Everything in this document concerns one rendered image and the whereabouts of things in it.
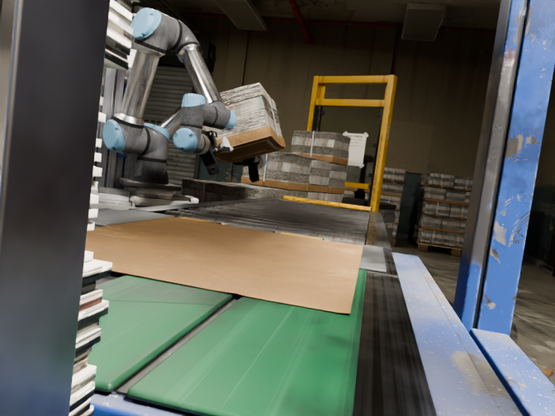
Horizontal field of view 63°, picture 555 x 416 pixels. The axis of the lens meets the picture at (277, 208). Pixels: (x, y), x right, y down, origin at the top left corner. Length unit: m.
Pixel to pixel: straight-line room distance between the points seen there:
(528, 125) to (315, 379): 0.65
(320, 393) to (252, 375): 0.04
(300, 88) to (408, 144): 2.48
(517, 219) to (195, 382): 0.67
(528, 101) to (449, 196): 7.00
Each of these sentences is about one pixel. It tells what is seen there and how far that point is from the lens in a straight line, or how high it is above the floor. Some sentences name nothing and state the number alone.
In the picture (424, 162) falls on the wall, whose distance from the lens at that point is 9.47.
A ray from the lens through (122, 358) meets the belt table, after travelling 0.27.
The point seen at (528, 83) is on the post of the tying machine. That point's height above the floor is 1.10.
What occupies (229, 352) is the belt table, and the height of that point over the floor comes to 0.80.
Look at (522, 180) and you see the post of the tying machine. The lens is 0.83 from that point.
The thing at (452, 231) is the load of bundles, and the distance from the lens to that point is 7.85.
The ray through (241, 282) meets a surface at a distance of 0.44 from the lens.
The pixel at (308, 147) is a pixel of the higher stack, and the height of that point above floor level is 1.16.
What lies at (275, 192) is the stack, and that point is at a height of 0.81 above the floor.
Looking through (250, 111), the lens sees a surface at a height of 1.15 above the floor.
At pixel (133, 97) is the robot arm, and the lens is 1.81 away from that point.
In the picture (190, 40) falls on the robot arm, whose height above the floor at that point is 1.37.
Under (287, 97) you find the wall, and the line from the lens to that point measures 9.77.
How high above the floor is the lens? 0.91
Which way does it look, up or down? 4 degrees down
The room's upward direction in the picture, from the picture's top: 7 degrees clockwise
